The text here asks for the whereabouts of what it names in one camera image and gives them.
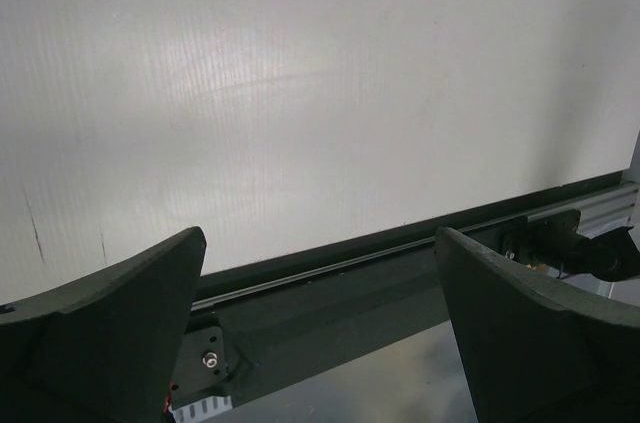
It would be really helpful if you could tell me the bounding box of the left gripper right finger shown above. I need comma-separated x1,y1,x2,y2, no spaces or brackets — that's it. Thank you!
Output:
435,228,639,422

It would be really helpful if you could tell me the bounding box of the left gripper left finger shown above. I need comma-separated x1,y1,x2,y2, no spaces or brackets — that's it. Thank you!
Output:
1,227,206,422

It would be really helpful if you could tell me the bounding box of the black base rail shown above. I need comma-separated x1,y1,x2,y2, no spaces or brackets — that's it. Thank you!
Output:
169,174,639,408

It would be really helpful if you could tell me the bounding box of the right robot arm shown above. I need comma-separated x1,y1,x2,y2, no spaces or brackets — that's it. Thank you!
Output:
501,209,639,282

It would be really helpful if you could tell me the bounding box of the left white cable duct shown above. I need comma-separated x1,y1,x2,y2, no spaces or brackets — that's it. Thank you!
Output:
169,396,233,423

